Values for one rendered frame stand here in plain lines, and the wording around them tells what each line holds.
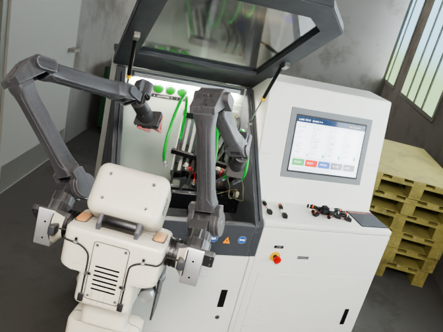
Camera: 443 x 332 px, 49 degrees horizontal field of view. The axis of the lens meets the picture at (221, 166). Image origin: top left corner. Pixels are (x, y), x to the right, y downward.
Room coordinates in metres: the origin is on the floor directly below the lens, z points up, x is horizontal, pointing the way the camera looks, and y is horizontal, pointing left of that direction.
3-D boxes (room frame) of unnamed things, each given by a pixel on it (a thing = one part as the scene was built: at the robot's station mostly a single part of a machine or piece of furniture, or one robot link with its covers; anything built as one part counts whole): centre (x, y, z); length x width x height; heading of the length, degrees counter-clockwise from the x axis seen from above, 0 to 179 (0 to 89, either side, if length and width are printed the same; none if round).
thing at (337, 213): (2.24, -0.58, 1.01); 0.23 x 0.11 x 0.06; 110
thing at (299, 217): (2.22, -0.54, 0.96); 0.70 x 0.22 x 0.03; 110
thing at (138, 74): (2.36, 0.26, 1.43); 0.54 x 0.03 x 0.02; 110
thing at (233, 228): (1.89, 0.08, 0.87); 0.62 x 0.04 x 0.16; 110
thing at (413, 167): (4.13, -1.51, 0.44); 1.21 x 0.83 x 0.88; 178
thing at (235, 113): (2.45, 0.03, 1.20); 0.13 x 0.03 x 0.31; 110
